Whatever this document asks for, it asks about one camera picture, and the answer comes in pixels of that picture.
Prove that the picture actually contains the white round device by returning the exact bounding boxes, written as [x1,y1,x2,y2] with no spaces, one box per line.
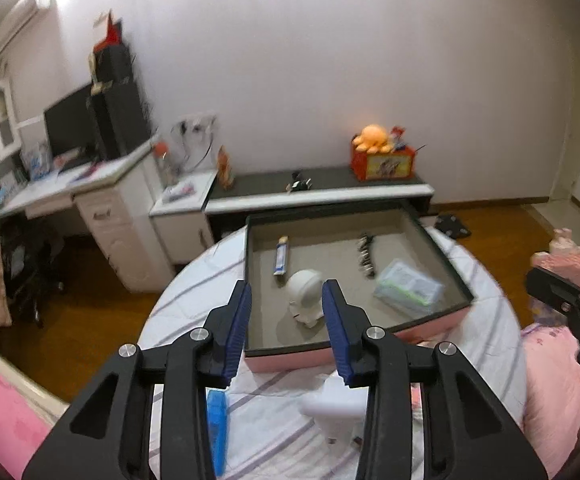
[287,270,327,330]

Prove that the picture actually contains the black bathroom scale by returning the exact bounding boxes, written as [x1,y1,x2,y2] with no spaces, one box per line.
[432,214,472,240]

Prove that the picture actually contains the white air conditioner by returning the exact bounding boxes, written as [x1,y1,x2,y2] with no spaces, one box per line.
[0,0,53,56]

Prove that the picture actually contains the orange snack bag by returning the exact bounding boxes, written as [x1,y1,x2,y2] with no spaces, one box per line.
[216,146,235,190]

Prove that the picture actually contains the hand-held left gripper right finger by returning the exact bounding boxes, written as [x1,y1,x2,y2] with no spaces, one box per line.
[321,279,548,480]

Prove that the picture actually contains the red toy box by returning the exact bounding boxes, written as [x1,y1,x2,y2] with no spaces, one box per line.
[351,145,416,182]

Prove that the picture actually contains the pink floral quilt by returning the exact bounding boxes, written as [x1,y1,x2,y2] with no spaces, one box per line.
[520,320,580,480]

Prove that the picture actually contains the white door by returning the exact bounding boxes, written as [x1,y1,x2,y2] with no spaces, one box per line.
[550,85,580,206]

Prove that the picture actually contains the black cables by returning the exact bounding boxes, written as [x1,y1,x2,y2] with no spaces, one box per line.
[170,120,216,171]

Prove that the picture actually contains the small black white toy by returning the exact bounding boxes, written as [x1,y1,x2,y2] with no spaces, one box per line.
[286,171,313,193]

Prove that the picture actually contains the blue white packet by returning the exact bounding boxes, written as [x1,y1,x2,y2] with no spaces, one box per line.
[22,142,51,181]

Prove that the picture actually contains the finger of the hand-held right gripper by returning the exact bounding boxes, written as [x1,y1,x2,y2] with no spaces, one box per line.
[526,266,580,323]

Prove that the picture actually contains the white desk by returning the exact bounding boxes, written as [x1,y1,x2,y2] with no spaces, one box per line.
[0,137,176,293]

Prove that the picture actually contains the clear bottle orange lid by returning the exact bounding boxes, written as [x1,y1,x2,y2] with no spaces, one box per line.
[156,142,177,186]

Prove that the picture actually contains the black office chair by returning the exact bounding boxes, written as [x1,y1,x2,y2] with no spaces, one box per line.
[0,215,68,328]

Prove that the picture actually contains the black monitor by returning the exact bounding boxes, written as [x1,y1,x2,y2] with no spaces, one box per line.
[43,82,96,158]

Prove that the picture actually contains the clear plastic box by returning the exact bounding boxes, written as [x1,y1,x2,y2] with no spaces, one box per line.
[374,259,445,317]

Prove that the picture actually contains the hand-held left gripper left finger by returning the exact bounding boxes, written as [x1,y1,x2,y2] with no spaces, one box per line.
[22,280,253,480]

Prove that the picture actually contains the white wall socket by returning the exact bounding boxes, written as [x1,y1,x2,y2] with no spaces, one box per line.
[177,115,218,133]

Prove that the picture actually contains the small white nightstand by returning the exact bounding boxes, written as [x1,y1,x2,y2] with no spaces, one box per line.
[149,170,219,266]

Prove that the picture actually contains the pink box with black rim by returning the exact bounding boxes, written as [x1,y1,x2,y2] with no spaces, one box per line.
[244,199,473,373]

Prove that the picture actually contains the black hair clip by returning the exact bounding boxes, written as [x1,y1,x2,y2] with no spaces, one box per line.
[357,232,377,278]

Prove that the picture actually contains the orange octopus plush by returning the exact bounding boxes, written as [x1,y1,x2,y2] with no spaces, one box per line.
[352,125,395,153]

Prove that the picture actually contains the blue white tube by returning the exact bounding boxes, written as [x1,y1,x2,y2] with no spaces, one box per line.
[274,236,291,277]

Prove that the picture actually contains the pink blanket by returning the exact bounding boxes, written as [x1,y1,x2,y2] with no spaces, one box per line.
[0,345,71,480]

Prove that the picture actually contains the pink block figure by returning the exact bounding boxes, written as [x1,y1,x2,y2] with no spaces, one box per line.
[530,227,580,326]

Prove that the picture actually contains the black white low cabinet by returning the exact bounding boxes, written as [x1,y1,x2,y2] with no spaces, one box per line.
[205,165,435,246]

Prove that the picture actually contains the white power adapter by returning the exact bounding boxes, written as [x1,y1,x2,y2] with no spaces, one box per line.
[300,375,371,448]

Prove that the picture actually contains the small black box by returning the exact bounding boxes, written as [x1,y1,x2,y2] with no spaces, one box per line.
[92,45,136,86]

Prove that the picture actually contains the pink dark packet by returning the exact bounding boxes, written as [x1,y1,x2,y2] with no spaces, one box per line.
[162,185,196,203]

